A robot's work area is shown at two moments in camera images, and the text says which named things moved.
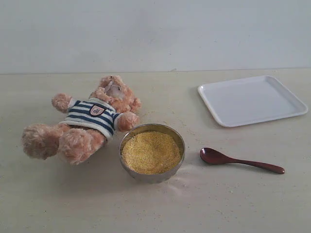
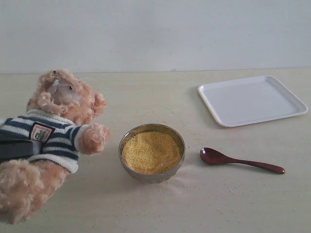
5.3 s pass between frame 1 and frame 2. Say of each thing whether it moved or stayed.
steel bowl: stayed
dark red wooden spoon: stayed
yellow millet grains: stayed
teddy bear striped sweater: moved
